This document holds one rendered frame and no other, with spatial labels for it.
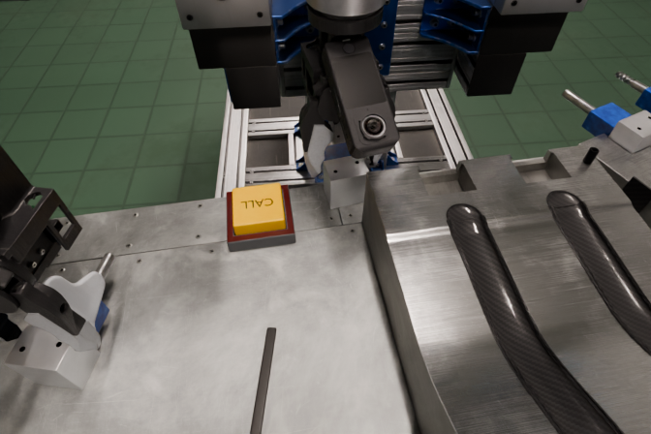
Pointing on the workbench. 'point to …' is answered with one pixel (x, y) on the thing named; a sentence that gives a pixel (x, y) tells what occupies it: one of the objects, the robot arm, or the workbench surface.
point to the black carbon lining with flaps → (624, 299)
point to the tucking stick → (263, 382)
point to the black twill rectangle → (637, 194)
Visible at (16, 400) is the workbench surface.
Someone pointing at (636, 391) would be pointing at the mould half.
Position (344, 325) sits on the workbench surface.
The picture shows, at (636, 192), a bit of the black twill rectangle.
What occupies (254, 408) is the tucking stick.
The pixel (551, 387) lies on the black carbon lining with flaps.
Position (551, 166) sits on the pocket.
